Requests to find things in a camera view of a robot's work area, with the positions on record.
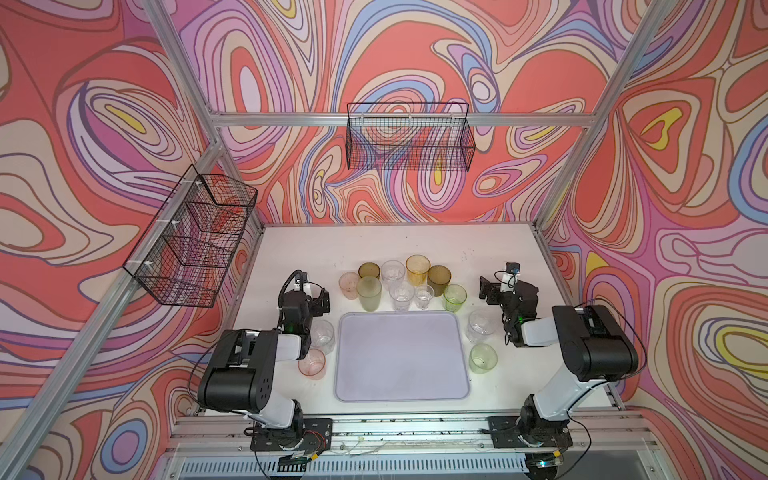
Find olive amber textured cup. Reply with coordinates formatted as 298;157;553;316
427;265;452;297

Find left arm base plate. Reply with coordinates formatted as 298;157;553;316
243;417;333;454

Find small clear glass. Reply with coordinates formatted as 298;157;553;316
414;284;434;310

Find dark amber textured cup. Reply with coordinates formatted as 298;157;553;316
357;262;381;279

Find pink cup front left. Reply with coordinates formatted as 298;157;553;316
297;349;326;380

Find black wire basket left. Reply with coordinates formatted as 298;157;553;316
123;166;258;308

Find small green glass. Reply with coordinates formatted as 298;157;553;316
442;284;468;313

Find tall pale green cup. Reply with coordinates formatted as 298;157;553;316
356;276;382;312

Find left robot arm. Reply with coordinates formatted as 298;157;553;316
196;269;330;435

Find clear tumbler back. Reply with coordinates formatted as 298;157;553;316
380;260;406;290

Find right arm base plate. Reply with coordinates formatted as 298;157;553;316
483;416;573;449

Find pale green textured cup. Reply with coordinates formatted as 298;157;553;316
468;343;498;374

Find yellow smooth cup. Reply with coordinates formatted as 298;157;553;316
405;254;432;287

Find black wire basket back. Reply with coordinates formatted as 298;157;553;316
345;100;476;172

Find black wire basket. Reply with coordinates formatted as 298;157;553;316
345;100;476;172
123;166;258;308

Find clear faceted glass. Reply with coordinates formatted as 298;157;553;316
389;281;415;312
466;308;498;344

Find lavender plastic tray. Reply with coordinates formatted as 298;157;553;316
335;311;470;403

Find clear glass left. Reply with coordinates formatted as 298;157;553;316
311;319;336;355

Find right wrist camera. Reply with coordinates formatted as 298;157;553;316
504;262;521;285

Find pink textured cup back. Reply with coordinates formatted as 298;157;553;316
338;272;360;300

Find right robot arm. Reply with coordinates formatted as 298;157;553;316
479;273;641;441

